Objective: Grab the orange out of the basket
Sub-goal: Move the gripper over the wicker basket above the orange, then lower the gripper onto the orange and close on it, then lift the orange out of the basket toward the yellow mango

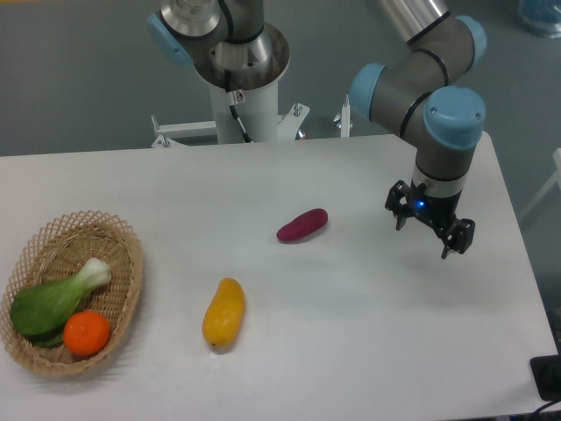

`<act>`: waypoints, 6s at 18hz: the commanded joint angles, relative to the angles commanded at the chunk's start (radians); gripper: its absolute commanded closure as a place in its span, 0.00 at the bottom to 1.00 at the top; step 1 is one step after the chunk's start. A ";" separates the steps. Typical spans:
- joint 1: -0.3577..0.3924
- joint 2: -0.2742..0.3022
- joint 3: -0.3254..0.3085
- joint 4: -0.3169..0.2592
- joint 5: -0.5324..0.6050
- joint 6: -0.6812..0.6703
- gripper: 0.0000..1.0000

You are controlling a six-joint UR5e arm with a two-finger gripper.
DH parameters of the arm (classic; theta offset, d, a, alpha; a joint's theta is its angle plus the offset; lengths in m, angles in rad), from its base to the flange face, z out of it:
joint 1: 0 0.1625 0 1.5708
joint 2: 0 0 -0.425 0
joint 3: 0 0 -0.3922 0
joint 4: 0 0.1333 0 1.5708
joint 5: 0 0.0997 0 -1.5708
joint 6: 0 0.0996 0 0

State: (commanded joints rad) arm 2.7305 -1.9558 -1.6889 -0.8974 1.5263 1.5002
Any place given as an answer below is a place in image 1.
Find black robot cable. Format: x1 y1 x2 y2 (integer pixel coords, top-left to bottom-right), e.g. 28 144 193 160
224 68 254 145

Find yellow mango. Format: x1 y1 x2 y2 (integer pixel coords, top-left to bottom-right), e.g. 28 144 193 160
202 278 245 349

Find purple sweet potato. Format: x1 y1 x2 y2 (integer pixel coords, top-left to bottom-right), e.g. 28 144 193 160
276 208 329 243

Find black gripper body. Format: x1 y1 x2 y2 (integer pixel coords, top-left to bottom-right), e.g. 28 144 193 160
402 179 461 232

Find green bok choy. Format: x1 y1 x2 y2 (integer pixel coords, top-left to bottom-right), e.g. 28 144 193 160
9 258 111 348

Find woven wicker basket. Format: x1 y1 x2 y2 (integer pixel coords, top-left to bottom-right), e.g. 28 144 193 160
1 210 143 376

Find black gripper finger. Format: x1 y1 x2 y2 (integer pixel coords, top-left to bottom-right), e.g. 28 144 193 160
441 218 476 259
385 180 415 231

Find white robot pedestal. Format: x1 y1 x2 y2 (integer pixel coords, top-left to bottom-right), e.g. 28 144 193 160
150 21 356 149

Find orange fruit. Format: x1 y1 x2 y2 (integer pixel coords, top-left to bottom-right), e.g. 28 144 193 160
62 310 110 357

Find white frame at right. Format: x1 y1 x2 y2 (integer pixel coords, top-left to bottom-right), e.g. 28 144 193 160
518 148 560 225

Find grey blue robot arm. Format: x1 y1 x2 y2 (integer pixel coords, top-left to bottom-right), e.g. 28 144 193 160
147 1 486 254

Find black device at edge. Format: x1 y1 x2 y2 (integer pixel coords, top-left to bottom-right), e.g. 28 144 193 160
529 354 560 401

